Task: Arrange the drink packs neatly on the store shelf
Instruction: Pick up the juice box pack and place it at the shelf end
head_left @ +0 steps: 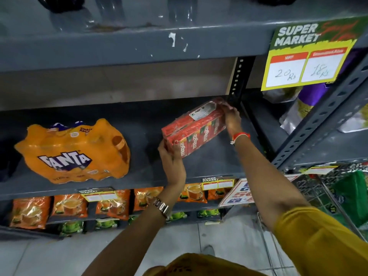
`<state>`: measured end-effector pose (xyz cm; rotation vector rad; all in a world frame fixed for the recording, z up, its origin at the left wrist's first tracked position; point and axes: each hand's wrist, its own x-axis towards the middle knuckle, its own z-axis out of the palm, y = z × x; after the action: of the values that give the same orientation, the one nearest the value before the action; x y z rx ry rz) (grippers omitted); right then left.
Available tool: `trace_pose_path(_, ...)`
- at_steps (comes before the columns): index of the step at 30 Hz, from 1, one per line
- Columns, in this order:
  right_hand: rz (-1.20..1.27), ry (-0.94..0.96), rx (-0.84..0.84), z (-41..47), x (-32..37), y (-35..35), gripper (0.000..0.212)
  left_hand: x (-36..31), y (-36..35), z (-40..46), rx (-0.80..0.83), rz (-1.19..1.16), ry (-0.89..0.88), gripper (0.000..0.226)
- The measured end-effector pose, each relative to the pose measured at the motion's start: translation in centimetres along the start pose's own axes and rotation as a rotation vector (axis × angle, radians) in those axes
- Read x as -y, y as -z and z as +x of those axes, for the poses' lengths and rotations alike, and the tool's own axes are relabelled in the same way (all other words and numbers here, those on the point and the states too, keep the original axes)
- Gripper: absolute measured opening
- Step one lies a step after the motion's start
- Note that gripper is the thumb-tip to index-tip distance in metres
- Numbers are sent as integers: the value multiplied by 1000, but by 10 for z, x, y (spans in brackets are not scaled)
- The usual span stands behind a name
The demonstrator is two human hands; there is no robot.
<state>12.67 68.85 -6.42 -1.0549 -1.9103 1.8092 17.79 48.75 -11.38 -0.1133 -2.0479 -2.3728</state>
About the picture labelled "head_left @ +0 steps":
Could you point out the purple white snack bag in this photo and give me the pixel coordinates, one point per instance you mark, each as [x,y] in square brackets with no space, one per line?
[312,96]

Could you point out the person's left forearm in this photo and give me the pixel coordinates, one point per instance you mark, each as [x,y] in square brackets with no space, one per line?
[138,238]

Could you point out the white blue offer sign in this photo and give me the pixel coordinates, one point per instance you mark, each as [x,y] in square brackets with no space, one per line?
[240,194]

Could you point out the pale yellow snack bag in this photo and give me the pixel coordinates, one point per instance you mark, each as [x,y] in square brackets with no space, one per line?
[355,120]

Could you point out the person's left fingers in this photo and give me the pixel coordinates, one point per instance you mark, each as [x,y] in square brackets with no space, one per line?
[166,150]

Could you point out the orange thread wristband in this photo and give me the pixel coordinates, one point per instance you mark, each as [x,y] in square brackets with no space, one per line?
[240,136]

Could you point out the silver wristwatch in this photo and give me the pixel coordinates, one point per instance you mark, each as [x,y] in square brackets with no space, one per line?
[162,207]

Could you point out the dark drink bottle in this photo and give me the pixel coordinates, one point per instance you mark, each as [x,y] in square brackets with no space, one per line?
[277,0]
[60,3]

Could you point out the person's left hand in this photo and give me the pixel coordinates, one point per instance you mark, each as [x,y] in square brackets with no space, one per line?
[174,169]

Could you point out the row of orange tea packets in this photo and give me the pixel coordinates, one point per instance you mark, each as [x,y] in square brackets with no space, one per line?
[70,205]

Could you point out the clear plastic bottle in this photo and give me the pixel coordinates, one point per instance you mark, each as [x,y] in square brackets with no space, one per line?
[182,10]
[110,8]

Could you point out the large green yellow price sign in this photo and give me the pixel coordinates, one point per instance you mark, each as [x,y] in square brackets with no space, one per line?
[310,54]

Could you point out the red juice carton multipack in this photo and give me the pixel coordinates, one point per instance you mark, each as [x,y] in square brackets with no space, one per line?
[194,130]

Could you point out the person's right hand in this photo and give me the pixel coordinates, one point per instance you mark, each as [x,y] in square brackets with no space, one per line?
[234,122]

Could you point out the orange soda bottle multipack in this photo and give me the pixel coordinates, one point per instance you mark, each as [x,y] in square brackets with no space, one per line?
[72,152]

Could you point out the person's right fingers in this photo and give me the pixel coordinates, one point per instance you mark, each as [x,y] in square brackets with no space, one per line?
[229,108]

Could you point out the person's right forearm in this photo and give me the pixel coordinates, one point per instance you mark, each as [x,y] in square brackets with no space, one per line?
[264,181]

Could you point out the green tea packet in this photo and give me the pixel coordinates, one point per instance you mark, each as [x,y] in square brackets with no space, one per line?
[132,219]
[177,216]
[106,223]
[209,213]
[71,227]

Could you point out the small yellow price label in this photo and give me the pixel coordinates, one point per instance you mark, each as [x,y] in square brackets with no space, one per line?
[99,195]
[218,183]
[319,170]

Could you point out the gray metal shelf rack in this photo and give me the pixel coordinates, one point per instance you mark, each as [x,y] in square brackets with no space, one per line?
[115,45]

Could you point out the gray shoe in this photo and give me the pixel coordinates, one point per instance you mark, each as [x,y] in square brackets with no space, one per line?
[208,250]

